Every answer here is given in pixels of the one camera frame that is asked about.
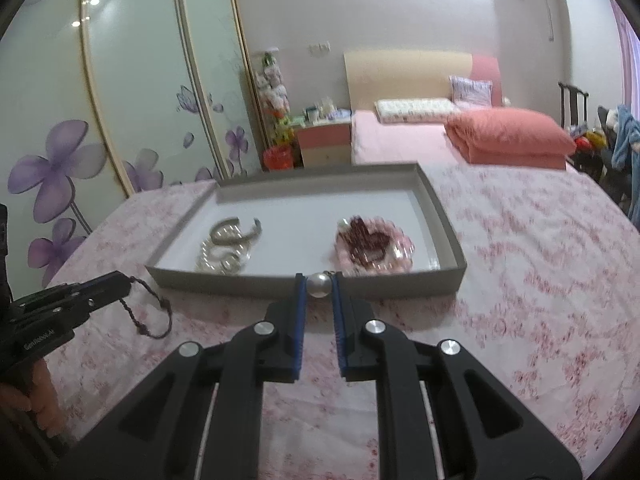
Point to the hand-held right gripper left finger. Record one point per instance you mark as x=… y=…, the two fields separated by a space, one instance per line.
x=299 y=310

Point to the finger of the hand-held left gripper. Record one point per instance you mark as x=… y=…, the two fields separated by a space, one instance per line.
x=90 y=305
x=105 y=281

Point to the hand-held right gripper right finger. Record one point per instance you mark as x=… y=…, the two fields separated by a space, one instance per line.
x=339 y=320

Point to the white pearl earring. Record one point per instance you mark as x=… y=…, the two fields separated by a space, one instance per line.
x=318 y=285

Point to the grey cardboard box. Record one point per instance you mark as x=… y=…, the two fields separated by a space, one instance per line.
x=310 y=220

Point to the silver bangle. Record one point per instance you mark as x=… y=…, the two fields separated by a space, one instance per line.
x=222 y=230

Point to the person's left hand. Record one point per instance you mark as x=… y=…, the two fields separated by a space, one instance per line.
x=45 y=395

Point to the red basket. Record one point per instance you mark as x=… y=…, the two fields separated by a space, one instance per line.
x=277 y=159

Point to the pink and beige nightstand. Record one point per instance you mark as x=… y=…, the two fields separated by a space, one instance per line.
x=325 y=145

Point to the green box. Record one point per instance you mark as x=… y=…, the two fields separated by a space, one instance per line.
x=297 y=121

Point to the pink bed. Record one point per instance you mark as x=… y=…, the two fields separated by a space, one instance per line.
x=400 y=140

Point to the pink floral bedsheet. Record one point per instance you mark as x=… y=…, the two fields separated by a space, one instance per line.
x=525 y=270

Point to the white cup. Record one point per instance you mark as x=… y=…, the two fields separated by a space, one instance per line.
x=311 y=116

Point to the blue bowl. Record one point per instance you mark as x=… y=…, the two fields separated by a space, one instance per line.
x=339 y=117

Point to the flower-printed sliding wardrobe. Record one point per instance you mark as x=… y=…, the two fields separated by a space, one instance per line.
x=140 y=85

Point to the hanging plush toys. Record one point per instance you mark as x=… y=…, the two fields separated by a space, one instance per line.
x=272 y=90

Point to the white floral pillow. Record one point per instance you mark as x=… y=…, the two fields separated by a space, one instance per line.
x=415 y=109

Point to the folded pink quilt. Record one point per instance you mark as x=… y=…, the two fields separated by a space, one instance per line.
x=510 y=135

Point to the beige and pink headboard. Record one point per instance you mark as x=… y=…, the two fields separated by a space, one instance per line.
x=400 y=75

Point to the small purple cushion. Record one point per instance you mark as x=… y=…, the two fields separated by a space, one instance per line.
x=470 y=91

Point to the colourful toys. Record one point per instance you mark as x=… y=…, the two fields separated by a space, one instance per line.
x=590 y=141

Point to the dark wooden chair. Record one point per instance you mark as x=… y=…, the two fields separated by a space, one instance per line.
x=570 y=100

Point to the blue garment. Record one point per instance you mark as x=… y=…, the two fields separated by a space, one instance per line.
x=627 y=150

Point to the air conditioner pipe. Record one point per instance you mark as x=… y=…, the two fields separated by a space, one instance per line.
x=550 y=15

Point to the pink curtain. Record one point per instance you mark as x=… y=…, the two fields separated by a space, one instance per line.
x=627 y=60

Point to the white wall switch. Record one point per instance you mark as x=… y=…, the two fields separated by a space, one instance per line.
x=320 y=48

